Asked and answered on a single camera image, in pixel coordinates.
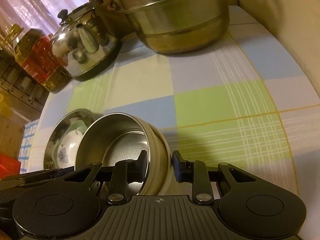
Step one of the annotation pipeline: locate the blue grid cloth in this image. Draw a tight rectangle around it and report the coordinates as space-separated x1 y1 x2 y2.
18 119 39 174

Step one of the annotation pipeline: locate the dark metal rack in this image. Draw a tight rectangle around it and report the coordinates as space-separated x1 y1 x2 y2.
0 50 49 112

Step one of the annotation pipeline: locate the green square plate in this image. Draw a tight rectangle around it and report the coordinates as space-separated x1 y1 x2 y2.
71 119 93 134

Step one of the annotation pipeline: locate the stacked steel steamer pot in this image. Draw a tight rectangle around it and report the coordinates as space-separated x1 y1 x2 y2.
111 0 230 54

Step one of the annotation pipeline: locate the yellow plastic bag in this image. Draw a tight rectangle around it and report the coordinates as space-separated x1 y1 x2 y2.
0 91 12 119

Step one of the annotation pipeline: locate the orange red box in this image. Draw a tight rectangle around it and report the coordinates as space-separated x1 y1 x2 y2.
0 154 21 179

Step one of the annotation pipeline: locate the large steel dish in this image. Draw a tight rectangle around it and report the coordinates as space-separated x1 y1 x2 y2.
43 109 97 170

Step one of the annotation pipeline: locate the cream plastic bowl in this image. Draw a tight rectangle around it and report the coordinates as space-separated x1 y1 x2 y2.
136 117 163 195

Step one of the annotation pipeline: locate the small floral saucer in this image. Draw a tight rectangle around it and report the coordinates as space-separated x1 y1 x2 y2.
55 130 83 168

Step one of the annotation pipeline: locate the checked tablecloth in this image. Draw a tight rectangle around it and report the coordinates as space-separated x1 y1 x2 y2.
26 6 319 239

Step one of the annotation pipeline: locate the purple curtain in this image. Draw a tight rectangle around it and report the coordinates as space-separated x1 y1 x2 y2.
1 0 88 39

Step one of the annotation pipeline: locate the cooking oil bottle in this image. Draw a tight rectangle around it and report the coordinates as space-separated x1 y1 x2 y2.
3 23 72 94

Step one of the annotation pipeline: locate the small steel pot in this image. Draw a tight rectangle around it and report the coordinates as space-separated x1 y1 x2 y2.
75 113 148 197

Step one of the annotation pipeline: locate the cardboard box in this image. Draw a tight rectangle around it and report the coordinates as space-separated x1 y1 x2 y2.
0 116 24 159

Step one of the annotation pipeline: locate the stainless steel kettle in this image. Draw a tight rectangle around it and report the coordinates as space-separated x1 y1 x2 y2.
51 0 121 81

